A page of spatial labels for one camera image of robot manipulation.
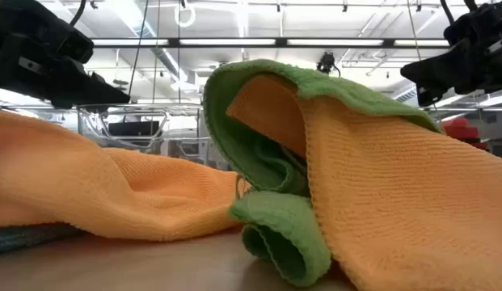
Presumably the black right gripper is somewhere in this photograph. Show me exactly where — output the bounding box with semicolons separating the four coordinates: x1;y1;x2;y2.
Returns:
399;0;502;108

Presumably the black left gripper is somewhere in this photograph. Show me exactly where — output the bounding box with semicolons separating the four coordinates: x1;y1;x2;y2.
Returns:
0;0;131;114

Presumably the blue microfiber towel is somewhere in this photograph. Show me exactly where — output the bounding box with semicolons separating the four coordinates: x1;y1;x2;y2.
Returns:
0;223;86;257

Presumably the orange microfiber towel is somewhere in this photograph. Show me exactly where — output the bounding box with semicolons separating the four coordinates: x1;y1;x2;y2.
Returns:
226;74;502;291
0;109;251;243

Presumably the green microfiber towel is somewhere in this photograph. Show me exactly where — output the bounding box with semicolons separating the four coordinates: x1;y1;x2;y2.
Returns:
202;59;445;288

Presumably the red object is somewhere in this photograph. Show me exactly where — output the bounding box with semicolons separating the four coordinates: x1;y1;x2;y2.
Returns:
441;117;490;151

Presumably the clear plastic bin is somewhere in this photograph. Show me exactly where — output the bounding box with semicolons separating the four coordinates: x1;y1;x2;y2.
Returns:
76;103;219;171

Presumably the black monitor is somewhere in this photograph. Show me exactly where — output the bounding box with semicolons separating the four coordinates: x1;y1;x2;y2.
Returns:
108;120;161;137

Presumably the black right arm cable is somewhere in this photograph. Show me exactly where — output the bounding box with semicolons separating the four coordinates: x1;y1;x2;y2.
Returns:
439;0;456;26

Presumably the dark hanging cable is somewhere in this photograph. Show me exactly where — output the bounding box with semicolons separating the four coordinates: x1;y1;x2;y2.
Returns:
127;0;150;102

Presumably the yellowish hanging cable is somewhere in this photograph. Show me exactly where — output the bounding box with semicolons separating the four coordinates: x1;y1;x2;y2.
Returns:
151;0;162;104

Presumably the thin hanging cable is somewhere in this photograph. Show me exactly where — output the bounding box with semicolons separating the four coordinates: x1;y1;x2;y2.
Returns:
177;0;183;104

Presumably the black overhead camera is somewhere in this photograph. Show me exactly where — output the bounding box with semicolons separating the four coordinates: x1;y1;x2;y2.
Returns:
316;51;341;78

